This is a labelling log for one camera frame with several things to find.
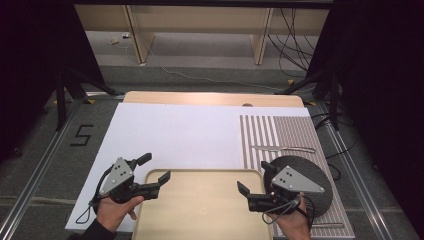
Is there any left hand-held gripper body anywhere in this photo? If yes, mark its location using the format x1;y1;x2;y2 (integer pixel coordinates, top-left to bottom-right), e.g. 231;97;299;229
94;156;162;205

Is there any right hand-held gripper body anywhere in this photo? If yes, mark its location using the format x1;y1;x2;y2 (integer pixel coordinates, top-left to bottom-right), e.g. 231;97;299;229
248;165;326;214

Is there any dark round plate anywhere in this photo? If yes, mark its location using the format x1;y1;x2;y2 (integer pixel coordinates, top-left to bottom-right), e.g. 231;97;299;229
263;155;334;220

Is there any beige tray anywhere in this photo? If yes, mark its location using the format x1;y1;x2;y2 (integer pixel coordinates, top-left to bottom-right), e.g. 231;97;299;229
132;168;275;240

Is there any person's left hand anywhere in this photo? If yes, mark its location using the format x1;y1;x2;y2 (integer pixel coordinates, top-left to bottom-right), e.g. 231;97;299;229
95;195;145;233

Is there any person's right hand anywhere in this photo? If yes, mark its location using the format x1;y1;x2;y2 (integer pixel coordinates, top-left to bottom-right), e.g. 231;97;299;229
266;199;313;240

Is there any white board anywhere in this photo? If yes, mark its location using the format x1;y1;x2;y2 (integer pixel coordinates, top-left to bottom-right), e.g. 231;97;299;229
64;102;312;233

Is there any striped placemat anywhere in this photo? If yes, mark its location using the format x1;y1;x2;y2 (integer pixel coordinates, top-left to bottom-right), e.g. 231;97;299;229
238;114;356;240

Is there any black metal stand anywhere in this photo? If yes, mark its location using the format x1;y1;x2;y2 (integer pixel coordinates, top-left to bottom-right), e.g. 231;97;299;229
53;66;126;132
274;68;342;132

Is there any black curtain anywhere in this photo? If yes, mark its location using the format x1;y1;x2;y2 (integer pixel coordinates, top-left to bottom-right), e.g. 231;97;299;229
0;0;106;161
306;0;424;239

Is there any beige desk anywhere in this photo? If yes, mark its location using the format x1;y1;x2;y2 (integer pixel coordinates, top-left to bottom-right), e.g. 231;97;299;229
74;4;331;66

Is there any right hand-held gripper cable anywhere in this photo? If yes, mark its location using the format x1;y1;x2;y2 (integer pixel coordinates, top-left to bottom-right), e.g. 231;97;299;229
261;194;317;232

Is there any hand-held gripper cable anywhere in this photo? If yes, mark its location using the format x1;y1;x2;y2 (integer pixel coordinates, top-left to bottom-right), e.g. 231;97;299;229
75;164;115;225
261;194;317;232

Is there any left hand-held gripper cable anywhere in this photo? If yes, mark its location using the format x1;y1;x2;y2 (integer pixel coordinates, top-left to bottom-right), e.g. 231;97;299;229
75;164;115;225

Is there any black floor cable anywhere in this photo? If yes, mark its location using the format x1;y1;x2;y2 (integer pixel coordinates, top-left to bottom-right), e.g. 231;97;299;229
311;111;358;182

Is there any aluminium floor rail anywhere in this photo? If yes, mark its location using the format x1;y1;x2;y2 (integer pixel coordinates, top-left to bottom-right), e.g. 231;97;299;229
0;96;85;236
314;100;398;240

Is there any black cables bundle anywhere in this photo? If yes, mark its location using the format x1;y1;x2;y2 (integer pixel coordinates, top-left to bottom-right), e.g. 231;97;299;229
267;8;317;80

